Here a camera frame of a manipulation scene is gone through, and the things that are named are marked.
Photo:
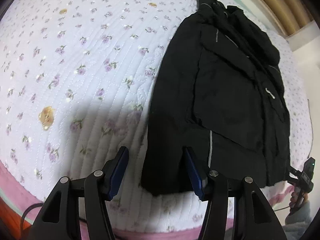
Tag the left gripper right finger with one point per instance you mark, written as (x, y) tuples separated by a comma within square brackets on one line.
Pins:
[(253, 216)]

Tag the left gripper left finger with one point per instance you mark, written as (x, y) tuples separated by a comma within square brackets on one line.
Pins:
[(72, 203)]

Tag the black hooded jacket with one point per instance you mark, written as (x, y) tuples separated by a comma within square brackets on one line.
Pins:
[(219, 91)]

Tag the grey right sleeve forearm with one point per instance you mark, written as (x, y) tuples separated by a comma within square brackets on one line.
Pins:
[(297, 223)]

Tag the person's right hand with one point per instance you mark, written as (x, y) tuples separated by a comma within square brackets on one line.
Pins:
[(297, 200)]

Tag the pink bed skirt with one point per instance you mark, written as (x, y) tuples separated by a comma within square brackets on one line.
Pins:
[(176, 216)]

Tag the white floral quilt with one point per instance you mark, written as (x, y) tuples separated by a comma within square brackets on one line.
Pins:
[(77, 79)]

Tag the wooden slatted headboard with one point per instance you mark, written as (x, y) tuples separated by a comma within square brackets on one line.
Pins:
[(292, 15)]

